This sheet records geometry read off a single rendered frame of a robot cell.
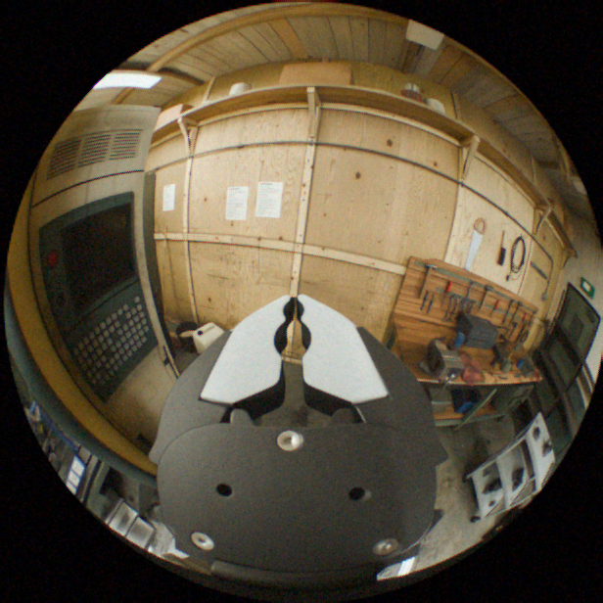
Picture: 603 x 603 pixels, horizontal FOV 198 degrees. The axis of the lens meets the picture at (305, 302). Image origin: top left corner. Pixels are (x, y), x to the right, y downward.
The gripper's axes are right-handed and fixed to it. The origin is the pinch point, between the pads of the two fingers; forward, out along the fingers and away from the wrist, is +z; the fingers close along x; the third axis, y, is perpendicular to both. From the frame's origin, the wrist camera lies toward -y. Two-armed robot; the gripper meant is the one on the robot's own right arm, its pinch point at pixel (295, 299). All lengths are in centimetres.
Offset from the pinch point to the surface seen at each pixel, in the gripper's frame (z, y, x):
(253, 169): 158, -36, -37
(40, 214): 3, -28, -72
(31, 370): -14.6, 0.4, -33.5
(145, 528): -54, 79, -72
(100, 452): -15.5, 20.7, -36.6
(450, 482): -30, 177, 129
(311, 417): 76, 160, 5
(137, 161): 48, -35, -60
